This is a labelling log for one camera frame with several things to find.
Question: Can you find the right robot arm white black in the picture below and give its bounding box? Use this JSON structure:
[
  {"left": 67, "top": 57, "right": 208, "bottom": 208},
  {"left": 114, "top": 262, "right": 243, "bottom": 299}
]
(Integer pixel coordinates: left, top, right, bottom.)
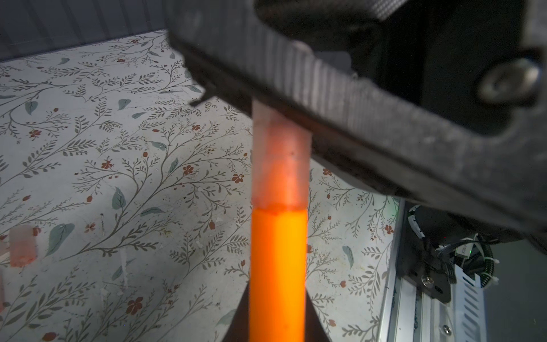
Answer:
[{"left": 164, "top": 1, "right": 546, "bottom": 258}]

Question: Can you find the orange marker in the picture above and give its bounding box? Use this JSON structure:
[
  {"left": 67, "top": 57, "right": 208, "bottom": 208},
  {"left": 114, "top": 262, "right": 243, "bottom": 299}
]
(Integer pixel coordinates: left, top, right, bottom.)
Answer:
[{"left": 249, "top": 209, "right": 308, "bottom": 341}]

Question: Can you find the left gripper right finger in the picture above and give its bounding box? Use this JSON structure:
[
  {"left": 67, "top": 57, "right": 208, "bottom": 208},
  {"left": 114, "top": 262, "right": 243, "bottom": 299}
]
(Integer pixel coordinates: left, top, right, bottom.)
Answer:
[{"left": 305, "top": 293, "right": 330, "bottom": 342}]

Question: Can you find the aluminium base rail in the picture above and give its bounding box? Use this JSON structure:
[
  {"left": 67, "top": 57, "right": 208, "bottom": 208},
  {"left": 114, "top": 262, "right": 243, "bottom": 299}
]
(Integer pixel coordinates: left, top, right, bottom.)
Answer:
[{"left": 377, "top": 201, "right": 497, "bottom": 341}]

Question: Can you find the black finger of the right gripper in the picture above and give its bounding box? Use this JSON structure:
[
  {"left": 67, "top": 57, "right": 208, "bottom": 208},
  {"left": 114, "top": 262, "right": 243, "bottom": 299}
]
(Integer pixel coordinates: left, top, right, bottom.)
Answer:
[{"left": 164, "top": 1, "right": 546, "bottom": 231}]

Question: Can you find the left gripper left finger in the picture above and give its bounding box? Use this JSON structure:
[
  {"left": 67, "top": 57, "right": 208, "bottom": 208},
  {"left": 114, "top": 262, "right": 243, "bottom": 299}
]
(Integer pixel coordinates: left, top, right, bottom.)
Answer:
[{"left": 222, "top": 284, "right": 249, "bottom": 342}]

